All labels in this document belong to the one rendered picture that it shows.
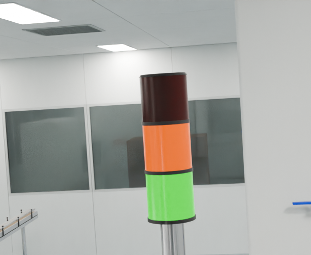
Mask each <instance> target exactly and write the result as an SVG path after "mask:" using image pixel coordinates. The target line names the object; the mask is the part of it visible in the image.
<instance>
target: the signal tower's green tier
mask: <svg viewBox="0 0 311 255"><path fill-rule="evenodd" d="M146 188H147V204H148V218H149V219H151V220H156V221H176V220H183V219H188V218H191V217H193V216H194V215H195V207H194V190H193V173H192V172H189V173H184V174H177V175H147V174H146Z"/></svg>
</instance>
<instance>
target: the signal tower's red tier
mask: <svg viewBox="0 0 311 255"><path fill-rule="evenodd" d="M140 93H141V110H142V122H162V121H177V120H186V119H189V106H188V89H187V76H186V75H171V76H155V77H143V78H140Z"/></svg>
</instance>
